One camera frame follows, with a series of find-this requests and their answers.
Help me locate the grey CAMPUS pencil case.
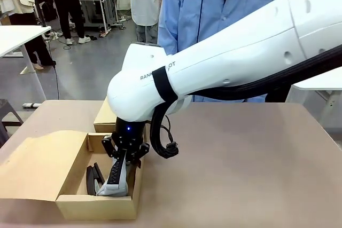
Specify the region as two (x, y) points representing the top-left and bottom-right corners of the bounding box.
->
(97, 155), (132, 197)

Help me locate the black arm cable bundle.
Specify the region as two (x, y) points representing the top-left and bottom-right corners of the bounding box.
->
(150, 48), (342, 160)

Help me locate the white side table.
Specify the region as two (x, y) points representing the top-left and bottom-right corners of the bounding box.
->
(0, 25), (52, 101)

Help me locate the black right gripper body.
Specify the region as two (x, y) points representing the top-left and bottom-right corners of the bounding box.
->
(111, 117), (146, 160)

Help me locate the person in blue shirt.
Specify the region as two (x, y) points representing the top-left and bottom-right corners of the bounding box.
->
(157, 0), (295, 104)

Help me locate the person in white shirt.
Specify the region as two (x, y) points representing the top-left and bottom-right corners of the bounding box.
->
(129, 0), (168, 44)

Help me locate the black strap on arm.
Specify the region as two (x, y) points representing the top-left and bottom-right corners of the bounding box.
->
(151, 65), (179, 104)

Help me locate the white table with grey legs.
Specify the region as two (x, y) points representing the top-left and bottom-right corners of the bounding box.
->
(286, 65), (342, 133)

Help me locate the large open cardboard box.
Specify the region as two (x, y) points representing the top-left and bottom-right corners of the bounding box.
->
(0, 130), (145, 221)

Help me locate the grey stool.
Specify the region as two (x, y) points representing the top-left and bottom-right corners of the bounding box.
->
(0, 98), (25, 147)

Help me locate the small cardboard box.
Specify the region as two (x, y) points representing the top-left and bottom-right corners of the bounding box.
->
(93, 96), (148, 134)

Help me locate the person in black clothes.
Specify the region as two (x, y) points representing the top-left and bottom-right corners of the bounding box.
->
(47, 0), (92, 45)

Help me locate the black stapler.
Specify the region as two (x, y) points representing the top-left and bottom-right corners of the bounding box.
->
(85, 162), (106, 196)

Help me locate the background workbench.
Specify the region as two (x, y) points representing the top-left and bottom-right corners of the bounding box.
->
(76, 0), (124, 34)

